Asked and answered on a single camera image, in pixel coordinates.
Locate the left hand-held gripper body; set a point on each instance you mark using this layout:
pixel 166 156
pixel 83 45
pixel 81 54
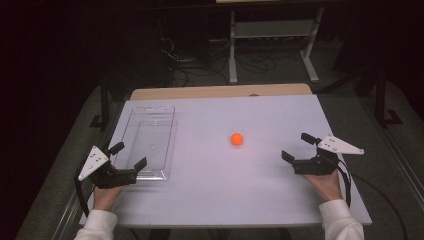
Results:
pixel 110 178

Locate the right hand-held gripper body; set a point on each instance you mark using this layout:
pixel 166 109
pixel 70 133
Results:
pixel 316 166

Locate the clear plastic tray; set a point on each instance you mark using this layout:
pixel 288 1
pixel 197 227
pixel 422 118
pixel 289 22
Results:
pixel 150 140

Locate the orange ball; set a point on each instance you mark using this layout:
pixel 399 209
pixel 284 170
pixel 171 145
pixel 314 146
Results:
pixel 236 139

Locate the person's left hand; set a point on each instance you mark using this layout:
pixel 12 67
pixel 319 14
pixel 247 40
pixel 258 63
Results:
pixel 106 198

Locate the person's right hand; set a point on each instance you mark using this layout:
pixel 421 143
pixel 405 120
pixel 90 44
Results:
pixel 326 186

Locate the black metal stand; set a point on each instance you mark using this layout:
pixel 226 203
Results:
pixel 380 100
pixel 104 103

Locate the wooden table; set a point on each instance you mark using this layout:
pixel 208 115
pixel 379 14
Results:
pixel 220 91

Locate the white metal desk frame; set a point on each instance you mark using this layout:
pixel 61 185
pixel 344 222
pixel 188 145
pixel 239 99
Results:
pixel 273 30

